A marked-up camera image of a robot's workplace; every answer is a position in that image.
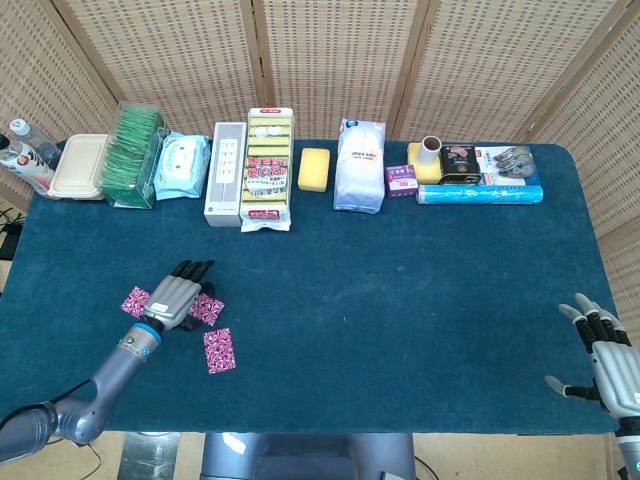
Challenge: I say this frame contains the white lint roller roll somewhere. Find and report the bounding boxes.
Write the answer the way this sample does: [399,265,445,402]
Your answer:
[419,135,443,169]

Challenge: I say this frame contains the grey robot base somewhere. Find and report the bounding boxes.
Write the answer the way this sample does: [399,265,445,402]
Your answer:
[200,432,417,480]

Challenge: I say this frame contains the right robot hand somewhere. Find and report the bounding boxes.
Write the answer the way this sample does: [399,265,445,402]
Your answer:
[543,292,640,419]

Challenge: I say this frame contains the white power strip box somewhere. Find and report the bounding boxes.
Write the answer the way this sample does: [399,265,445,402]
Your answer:
[203,121,249,229]

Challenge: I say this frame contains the clear box green tea bags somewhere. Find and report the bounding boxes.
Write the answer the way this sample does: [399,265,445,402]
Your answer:
[98,101,169,210]

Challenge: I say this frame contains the beige lunch box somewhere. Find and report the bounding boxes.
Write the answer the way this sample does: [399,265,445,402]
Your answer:
[47,133,110,202]

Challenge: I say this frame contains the black power strip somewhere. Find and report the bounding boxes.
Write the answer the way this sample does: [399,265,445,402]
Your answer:
[0,207,26,261]

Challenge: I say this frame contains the clear bottle white cap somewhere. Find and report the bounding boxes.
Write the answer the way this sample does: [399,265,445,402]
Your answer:
[8,118,64,171]

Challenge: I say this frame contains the white labelled drink bottle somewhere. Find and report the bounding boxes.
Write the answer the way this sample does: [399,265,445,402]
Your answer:
[0,133,56,196]

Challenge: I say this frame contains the small purple box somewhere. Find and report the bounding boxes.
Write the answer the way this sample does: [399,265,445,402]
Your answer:
[384,163,420,199]

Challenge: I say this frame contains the light blue wet wipes pack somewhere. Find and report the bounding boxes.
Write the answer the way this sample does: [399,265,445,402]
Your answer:
[152,130,212,202]

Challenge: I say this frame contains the white paper bag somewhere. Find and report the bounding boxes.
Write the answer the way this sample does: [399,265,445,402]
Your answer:
[333,117,388,215]

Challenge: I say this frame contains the dark blue table cloth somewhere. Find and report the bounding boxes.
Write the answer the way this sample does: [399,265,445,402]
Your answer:
[0,138,626,435]

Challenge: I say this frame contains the black tin can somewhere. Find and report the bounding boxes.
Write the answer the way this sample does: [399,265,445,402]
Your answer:
[438,144,483,186]

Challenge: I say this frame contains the yellow sponge multipack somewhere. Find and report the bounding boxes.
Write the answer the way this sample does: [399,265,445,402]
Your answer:
[238,106,295,234]

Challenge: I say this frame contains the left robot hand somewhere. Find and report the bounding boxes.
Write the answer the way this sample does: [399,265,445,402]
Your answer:
[141,258,217,333]

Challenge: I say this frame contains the shiny metal table leg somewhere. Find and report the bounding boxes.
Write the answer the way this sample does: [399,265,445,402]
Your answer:
[119,432,181,480]

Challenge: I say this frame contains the blue cling film roll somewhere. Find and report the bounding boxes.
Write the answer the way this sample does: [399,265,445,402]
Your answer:
[415,183,545,206]

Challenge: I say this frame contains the pink patterned card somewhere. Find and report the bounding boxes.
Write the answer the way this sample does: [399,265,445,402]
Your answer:
[202,327,237,375]
[120,285,152,318]
[188,292,226,328]

